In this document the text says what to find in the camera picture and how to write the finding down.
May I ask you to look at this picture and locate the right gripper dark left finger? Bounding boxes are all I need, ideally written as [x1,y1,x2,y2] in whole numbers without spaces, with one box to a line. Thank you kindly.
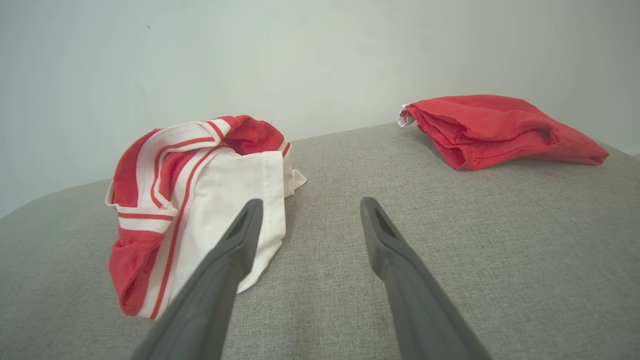
[130,198,264,360]

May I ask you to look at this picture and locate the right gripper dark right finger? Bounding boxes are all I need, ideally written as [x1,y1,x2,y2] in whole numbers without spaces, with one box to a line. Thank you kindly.
[360,196,493,360]

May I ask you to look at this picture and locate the red jersey with white sleeves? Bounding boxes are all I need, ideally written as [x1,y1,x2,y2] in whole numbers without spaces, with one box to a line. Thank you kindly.
[105,115,307,321]

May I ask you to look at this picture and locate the red shorts with white stripes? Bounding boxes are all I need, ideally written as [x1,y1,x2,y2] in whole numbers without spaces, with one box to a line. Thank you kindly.
[397,94,610,171]

